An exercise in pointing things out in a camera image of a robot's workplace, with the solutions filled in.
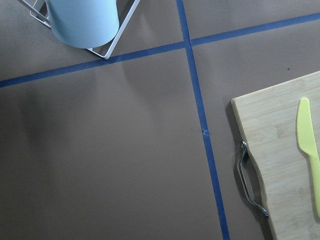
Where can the wooden cutting board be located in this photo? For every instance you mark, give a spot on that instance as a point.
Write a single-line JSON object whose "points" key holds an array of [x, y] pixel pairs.
{"points": [[267, 121]]}

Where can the light blue cup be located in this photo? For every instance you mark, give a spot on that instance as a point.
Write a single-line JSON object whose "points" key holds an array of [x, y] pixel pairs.
{"points": [[83, 24]]}

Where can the yellow plastic knife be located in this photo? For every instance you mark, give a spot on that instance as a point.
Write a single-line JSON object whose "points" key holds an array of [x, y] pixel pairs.
{"points": [[307, 144]]}

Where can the white cup rack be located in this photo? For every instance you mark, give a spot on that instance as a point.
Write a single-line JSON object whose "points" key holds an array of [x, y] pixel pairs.
{"points": [[39, 11]]}

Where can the metal board handle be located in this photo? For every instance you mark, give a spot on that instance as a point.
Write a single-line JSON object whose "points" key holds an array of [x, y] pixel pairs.
{"points": [[244, 154]]}

